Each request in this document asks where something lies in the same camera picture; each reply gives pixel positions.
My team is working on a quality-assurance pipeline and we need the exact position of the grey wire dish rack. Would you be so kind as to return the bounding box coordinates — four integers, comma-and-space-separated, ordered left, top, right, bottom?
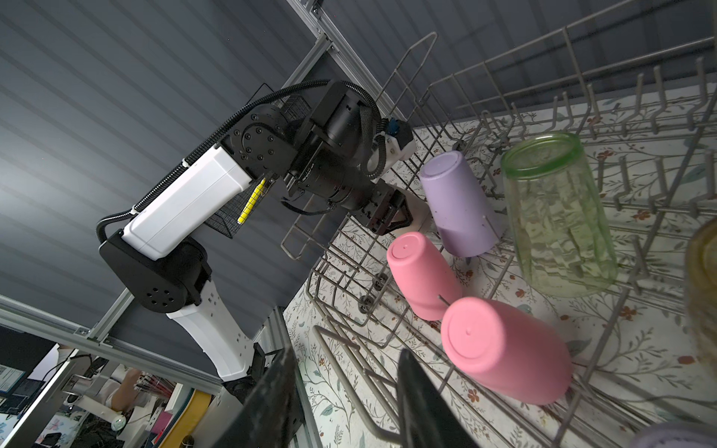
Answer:
287, 1, 716, 447

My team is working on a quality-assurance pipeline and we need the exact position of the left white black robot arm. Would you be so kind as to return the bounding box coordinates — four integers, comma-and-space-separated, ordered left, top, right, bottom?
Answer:
96, 80, 416, 401

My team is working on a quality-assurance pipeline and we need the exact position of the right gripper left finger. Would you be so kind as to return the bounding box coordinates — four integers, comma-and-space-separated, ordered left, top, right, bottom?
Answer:
214, 347, 304, 447

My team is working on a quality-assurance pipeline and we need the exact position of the yellow transparent glass cup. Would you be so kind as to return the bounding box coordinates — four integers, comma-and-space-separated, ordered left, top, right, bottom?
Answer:
683, 218, 716, 376

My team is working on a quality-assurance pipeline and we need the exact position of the black wire wall basket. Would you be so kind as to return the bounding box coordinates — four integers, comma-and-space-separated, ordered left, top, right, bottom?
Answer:
205, 93, 311, 239

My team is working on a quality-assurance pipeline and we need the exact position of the large purple plastic cup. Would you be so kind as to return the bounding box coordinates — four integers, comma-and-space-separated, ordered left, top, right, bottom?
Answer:
419, 151, 503, 258

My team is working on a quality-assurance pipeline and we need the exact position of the green transparent glass cup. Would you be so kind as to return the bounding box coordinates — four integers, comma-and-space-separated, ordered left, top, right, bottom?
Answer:
500, 133, 618, 298

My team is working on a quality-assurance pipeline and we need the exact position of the pink plastic cup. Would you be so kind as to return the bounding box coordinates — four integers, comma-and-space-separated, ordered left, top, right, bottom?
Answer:
387, 231, 463, 321
441, 297, 573, 405

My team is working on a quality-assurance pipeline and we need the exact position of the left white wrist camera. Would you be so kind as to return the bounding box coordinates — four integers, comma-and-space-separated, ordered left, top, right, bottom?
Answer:
381, 118, 418, 175

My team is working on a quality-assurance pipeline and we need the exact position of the yellow brush in basket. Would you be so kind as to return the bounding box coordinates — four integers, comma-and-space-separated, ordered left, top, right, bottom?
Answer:
237, 179, 266, 226

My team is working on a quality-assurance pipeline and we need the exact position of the beige plastic cup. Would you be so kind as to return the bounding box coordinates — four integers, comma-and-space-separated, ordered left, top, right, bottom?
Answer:
391, 189, 433, 237

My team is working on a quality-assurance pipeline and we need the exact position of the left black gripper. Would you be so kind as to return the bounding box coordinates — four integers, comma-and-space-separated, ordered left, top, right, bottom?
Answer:
352, 181, 409, 235

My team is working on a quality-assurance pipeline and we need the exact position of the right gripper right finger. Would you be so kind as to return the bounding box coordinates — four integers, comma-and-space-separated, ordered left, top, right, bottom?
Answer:
397, 349, 478, 448

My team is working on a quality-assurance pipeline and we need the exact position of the small purple plastic cup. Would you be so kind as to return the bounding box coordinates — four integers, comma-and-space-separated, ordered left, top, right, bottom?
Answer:
628, 422, 716, 448

